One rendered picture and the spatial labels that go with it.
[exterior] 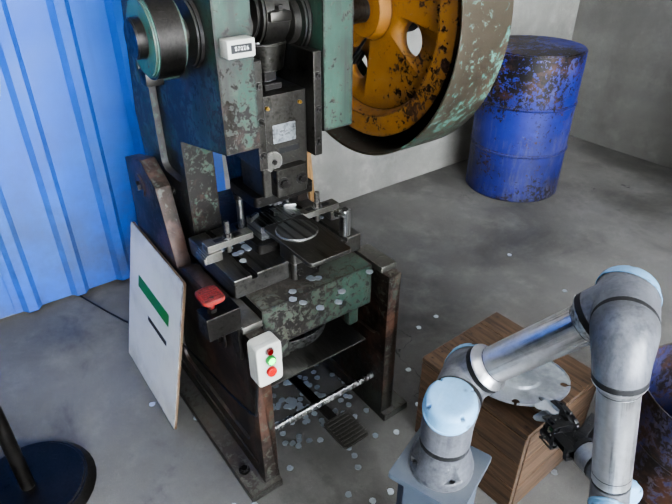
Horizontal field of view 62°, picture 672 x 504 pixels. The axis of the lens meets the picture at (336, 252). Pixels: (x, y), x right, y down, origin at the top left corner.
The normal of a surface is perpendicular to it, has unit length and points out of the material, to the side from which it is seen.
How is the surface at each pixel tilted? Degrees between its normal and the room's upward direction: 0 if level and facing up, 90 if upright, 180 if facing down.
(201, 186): 90
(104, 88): 90
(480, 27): 88
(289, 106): 90
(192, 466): 0
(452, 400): 7
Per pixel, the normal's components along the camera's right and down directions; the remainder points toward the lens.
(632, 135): -0.80, 0.32
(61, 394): 0.00, -0.85
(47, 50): 0.60, 0.43
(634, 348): -0.13, -0.04
